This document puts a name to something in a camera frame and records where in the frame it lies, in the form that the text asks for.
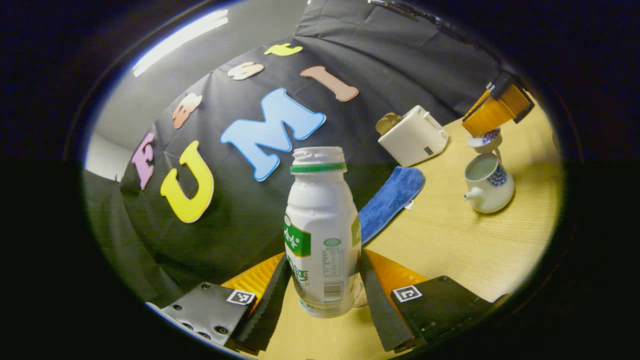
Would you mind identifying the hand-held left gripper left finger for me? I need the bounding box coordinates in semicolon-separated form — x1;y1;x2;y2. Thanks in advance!
150;252;292;353

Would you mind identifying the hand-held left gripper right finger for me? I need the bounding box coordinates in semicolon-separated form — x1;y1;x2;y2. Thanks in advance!
357;248;501;352

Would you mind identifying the white teacup lid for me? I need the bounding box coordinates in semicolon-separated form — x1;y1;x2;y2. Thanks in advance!
467;127;503;154

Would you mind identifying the white blue-patterned teacup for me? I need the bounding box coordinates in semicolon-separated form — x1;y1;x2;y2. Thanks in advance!
463;152;516;215

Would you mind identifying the white plastic water bottle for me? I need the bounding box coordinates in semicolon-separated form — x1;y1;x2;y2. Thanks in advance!
283;146;362;319

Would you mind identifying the white toaster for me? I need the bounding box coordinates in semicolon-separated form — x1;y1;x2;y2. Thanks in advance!
377;105;449;168

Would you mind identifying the blue towel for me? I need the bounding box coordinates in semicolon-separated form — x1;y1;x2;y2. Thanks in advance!
357;166;426;246

